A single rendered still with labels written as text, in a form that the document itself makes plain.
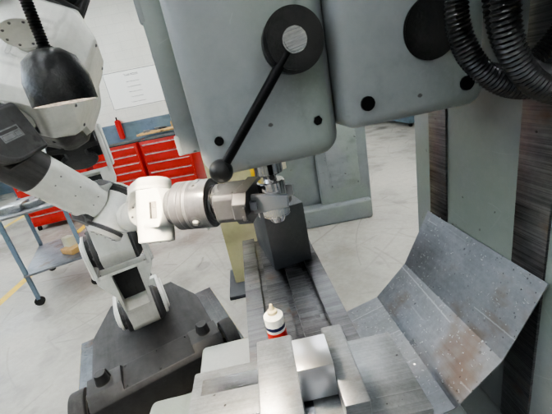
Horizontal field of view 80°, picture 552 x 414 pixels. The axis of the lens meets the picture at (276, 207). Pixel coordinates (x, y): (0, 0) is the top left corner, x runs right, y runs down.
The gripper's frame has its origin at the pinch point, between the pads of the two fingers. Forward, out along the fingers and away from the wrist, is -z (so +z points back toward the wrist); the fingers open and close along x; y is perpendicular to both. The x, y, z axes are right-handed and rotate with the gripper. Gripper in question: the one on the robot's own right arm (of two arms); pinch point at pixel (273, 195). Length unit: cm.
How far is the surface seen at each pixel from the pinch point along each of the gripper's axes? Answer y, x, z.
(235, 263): 104, 154, 81
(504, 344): 27.9, -4.5, -34.6
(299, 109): -14.0, -8.0, -7.6
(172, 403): 54, 1, 37
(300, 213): 18.1, 34.3, 2.5
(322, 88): -16.0, -6.7, -10.7
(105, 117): -11, 744, 615
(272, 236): 22.3, 29.9, 10.7
